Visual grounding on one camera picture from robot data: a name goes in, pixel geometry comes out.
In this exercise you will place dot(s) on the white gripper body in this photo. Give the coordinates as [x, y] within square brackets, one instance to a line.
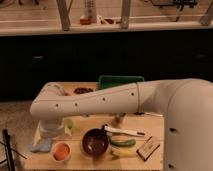
[51, 128]

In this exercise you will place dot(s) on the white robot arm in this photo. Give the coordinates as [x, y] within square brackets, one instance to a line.
[186, 104]

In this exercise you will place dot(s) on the blue sponge cloth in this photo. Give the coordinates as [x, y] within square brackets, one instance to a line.
[43, 145]

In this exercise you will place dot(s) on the green pear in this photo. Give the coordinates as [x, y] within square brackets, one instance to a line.
[68, 124]

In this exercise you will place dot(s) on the black tripod stand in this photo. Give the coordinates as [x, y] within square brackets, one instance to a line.
[8, 151]

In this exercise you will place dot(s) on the dark brown bowl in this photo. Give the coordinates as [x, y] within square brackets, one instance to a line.
[95, 142]

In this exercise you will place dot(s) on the dark brown plate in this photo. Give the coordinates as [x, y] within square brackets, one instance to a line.
[82, 90]

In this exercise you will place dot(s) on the yellow banana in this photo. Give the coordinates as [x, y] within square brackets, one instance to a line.
[122, 153]

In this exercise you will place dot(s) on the green plastic bin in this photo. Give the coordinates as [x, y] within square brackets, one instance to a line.
[108, 81]

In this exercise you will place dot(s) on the green cucumber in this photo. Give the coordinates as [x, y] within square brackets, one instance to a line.
[125, 143]

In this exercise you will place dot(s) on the brown chocolate bar box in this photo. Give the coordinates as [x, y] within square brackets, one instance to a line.
[148, 147]

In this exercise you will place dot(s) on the red object on shelf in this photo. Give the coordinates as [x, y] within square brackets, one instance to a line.
[84, 21]

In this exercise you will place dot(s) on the white handled knife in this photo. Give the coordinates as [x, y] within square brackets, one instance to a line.
[123, 131]

